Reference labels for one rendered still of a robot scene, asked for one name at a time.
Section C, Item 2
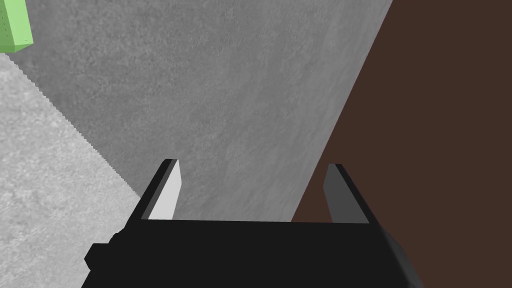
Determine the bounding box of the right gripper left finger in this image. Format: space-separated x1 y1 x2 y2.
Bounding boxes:
140 158 182 221

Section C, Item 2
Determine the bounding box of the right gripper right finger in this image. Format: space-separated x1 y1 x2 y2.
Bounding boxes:
323 163 371 225

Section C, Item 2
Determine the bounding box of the green block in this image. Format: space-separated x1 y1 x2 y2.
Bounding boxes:
0 0 34 54

